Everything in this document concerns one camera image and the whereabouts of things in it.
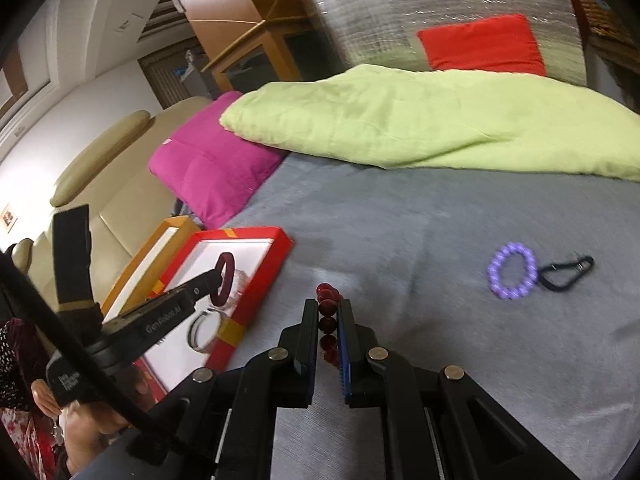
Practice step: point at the silver metal bangle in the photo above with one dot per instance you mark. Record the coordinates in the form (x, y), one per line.
(212, 346)

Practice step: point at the floral patterned clothing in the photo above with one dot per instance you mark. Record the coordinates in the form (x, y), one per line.
(20, 375)

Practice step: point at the brown lattice door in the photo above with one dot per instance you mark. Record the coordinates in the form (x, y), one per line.
(165, 75)

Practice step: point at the small wall picture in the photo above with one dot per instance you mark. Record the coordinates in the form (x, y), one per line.
(7, 217)

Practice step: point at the red jewelry box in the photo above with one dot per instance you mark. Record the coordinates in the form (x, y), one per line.
(272, 250)

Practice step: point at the pink pillow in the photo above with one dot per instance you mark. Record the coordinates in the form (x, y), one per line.
(215, 160)

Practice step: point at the person's left hand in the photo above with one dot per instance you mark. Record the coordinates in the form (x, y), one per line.
(92, 432)

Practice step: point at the light green blanket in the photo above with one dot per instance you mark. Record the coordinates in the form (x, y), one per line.
(425, 120)

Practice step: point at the wicker basket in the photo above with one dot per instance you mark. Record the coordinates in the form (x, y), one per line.
(600, 5)

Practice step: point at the beige sofa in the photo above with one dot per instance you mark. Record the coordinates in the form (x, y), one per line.
(125, 200)

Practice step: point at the small red pillow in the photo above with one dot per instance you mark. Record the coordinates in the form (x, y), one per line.
(480, 42)

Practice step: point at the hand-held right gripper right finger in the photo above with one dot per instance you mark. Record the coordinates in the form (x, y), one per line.
(352, 355)

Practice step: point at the wall air conditioner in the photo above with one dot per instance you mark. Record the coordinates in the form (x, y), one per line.
(160, 17)

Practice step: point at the silver foil insulation panel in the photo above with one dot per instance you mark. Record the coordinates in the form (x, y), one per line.
(380, 5)

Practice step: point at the orange box lid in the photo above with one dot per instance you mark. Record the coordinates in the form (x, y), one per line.
(150, 255)

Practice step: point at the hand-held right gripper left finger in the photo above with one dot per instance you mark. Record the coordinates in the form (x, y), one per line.
(300, 345)

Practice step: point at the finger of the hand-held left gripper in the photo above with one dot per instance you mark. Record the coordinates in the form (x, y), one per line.
(165, 317)
(200, 282)

